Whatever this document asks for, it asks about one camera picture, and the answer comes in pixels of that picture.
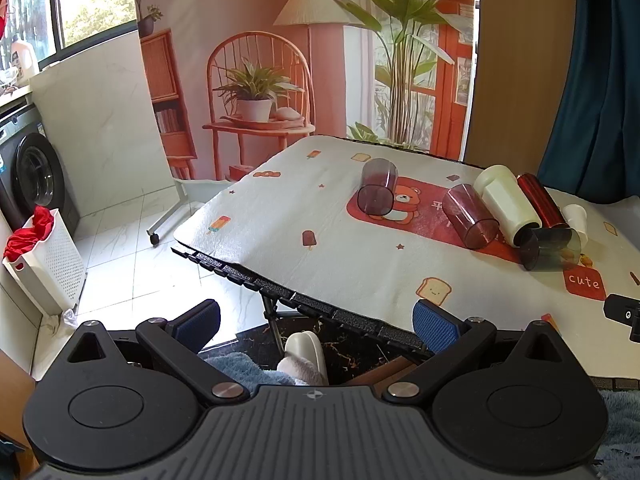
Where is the cream plastic cup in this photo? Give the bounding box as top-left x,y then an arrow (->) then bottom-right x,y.
473,164 -> 543,247

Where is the shiny red metal cup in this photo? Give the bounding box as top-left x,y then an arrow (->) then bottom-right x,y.
516,173 -> 567,229

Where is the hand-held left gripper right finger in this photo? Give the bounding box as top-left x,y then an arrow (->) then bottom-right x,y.
382,299 -> 577,404

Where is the white marble-look board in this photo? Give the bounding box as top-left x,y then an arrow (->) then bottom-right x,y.
29,30 -> 190,222

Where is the purple translucent cup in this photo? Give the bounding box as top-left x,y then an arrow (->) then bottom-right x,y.
356,158 -> 399,215

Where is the crumpled white tissue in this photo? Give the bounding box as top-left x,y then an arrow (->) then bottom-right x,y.
47,307 -> 79,337

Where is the dark blue curtain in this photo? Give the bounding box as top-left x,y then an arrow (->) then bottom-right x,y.
537,0 -> 640,207

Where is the red-brown translucent cup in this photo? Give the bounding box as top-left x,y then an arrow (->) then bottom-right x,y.
442,183 -> 500,250

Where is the printed bear tablecloth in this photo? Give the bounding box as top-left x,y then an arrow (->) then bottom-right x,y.
172,135 -> 640,379

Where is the white perforated laundry basket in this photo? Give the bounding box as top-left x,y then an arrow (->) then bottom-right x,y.
2,208 -> 89,317

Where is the window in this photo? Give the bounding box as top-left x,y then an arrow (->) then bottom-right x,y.
0,0 -> 139,71

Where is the white wheeled stand base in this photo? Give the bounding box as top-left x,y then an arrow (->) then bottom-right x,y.
146,177 -> 237,247

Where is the dark grey translucent cup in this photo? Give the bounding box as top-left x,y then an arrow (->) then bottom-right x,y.
518,227 -> 582,272

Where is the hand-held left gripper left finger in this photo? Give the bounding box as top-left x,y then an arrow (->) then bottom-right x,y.
64,299 -> 251,404

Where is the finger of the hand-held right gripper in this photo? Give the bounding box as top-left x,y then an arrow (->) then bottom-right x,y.
603,295 -> 640,344

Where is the grey washing machine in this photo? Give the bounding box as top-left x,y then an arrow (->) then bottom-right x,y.
0,104 -> 79,242

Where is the white slipper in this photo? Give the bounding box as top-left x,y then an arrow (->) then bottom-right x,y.
276,332 -> 329,387

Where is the small white paper cup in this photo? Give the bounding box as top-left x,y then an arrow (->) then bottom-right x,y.
561,204 -> 589,250

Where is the printed room wall tapestry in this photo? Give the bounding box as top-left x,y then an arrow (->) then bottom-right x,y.
132,0 -> 482,182

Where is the white plastic bottle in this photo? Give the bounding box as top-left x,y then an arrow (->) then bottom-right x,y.
10,37 -> 39,81

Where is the red cloth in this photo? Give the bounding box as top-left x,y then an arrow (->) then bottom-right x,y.
4,205 -> 55,262

